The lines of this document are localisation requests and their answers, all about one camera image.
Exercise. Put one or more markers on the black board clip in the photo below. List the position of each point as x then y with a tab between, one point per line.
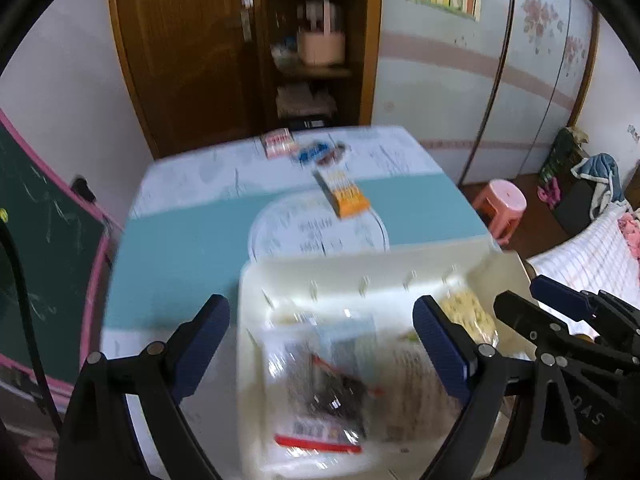
84	189

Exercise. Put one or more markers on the white checked blanket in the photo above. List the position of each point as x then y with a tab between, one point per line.
590	255

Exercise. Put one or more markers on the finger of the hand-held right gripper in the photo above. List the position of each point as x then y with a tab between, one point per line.
525	317
557	297

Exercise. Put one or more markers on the pale floral wardrobe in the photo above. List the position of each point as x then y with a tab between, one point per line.
440	85

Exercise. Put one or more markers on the orange snack box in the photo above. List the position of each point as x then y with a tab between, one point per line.
350	200

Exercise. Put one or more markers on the dark box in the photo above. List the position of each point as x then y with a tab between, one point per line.
572	207

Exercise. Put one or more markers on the black bin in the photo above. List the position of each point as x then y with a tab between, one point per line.
307	123

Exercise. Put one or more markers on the dark brown snack packet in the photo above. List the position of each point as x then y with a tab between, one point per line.
335	156

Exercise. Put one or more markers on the white plastic basket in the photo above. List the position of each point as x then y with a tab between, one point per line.
350	280

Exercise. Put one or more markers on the blue white towel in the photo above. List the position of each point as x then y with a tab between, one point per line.
600	175

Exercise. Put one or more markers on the blue snack packet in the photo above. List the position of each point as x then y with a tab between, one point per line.
312	154

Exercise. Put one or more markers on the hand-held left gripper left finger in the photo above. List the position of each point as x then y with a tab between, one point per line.
205	345

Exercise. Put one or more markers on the green chalkboard pink frame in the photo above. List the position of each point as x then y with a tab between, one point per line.
50	235

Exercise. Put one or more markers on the wooden door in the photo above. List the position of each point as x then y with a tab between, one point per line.
185	60

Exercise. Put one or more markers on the yellow snack packet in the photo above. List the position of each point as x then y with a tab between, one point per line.
470	315

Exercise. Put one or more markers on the pink plastic stool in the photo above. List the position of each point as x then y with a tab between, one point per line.
500	195

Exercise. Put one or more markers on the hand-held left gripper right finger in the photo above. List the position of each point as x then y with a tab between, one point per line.
442	350

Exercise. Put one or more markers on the red white snack packet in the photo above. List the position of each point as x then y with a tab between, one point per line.
279	144

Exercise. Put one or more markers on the pink slippers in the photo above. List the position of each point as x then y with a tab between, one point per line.
550	194

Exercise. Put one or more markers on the wooden shelf cabinet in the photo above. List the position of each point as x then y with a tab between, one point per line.
370	60

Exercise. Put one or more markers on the white round printed plate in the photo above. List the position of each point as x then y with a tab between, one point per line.
280	230

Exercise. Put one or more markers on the clear dark snack packet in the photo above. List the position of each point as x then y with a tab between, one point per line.
325	395

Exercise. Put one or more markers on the pink folded cloth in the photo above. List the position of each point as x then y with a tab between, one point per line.
305	102

